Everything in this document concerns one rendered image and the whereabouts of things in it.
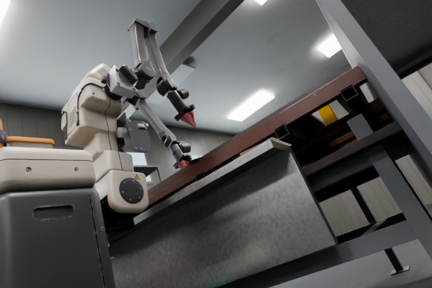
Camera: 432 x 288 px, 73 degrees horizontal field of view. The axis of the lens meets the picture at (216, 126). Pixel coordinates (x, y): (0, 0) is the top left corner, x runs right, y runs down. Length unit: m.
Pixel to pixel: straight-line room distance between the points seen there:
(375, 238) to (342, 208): 7.20
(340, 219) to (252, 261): 7.27
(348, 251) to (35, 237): 0.98
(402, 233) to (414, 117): 0.50
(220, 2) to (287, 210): 3.57
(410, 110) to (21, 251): 0.93
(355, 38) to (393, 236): 0.67
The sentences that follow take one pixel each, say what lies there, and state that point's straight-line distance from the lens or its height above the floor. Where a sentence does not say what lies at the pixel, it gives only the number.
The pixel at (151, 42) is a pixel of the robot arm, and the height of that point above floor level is 1.48.
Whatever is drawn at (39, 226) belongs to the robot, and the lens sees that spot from 0.84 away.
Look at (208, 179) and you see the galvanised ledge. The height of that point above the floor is 0.67.
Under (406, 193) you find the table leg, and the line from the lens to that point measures 1.18.
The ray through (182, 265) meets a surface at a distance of 1.46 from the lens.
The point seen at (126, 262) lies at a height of 0.55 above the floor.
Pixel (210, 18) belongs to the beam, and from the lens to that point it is 4.41.
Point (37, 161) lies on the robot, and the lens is 0.90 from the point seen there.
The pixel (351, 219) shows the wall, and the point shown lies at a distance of 8.38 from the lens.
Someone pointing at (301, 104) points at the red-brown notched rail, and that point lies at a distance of 1.23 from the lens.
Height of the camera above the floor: 0.37
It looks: 24 degrees up
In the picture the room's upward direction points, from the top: 22 degrees counter-clockwise
